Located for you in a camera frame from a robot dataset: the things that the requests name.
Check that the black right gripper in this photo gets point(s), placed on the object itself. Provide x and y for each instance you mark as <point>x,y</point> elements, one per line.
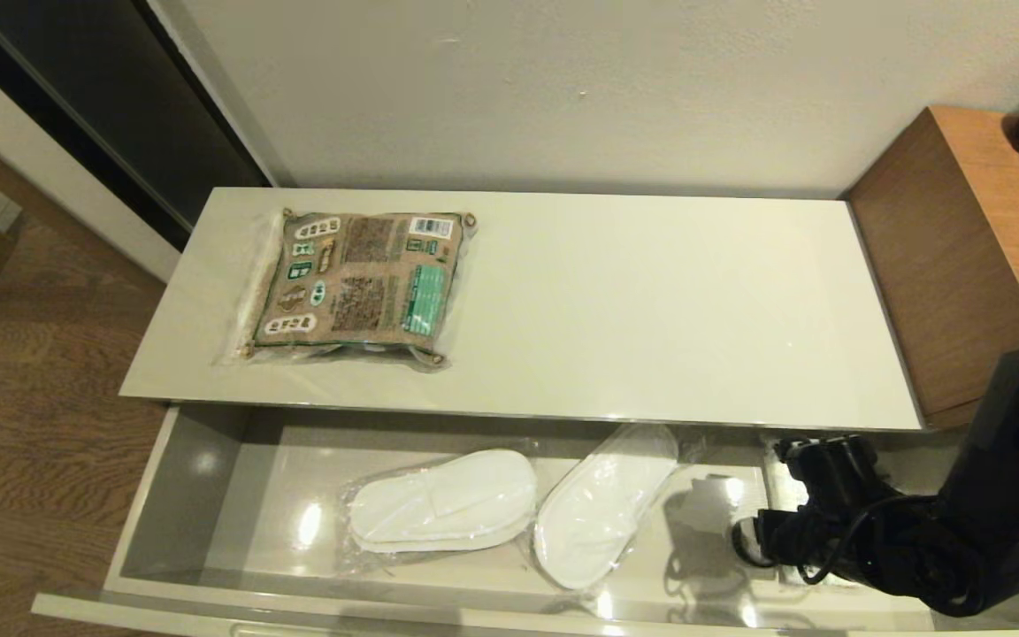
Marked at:
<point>788,535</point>

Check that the brown green printed food bag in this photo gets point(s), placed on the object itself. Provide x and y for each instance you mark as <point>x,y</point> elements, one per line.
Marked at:
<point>359,283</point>

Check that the white cabinet drawer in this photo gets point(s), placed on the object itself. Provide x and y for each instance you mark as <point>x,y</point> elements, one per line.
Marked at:
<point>253,495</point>

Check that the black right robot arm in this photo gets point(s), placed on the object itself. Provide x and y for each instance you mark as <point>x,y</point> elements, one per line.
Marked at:
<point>1005,495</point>

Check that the white glossy cabinet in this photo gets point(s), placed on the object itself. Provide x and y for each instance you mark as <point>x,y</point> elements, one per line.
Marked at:
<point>651,301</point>

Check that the brown wooden side cabinet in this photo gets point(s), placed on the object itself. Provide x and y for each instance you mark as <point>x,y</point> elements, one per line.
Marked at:
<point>943,248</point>

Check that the dark sliding door panel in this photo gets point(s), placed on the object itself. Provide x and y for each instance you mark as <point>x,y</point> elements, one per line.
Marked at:
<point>120,97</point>

